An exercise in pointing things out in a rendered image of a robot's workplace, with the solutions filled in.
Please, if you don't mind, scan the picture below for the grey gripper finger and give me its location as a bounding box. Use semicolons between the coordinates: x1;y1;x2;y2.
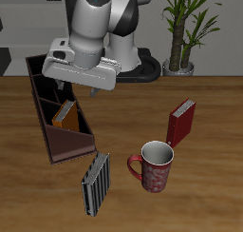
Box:
55;78;65;91
89;87;101;99

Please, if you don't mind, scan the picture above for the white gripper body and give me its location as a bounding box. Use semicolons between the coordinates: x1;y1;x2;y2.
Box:
41;54;122;92

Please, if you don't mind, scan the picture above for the orange book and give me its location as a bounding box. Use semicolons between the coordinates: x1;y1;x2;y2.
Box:
51;99;81;133

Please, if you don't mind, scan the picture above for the dark brown desk caddy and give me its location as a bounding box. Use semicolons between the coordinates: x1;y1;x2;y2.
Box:
25;53;98;166

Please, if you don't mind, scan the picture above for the red book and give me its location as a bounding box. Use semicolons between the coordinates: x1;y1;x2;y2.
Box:
165;98;196;149

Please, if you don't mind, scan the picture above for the black striped book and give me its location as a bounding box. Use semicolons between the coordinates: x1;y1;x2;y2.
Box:
81;151;112;218

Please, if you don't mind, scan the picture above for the red patterned mug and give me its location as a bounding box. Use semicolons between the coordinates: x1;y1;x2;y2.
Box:
126;140;176;194

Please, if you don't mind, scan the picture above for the green pot plant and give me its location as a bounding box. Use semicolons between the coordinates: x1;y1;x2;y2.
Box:
160;0;225;77

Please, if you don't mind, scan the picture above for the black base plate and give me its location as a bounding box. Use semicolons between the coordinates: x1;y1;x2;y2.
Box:
115;48;162;84

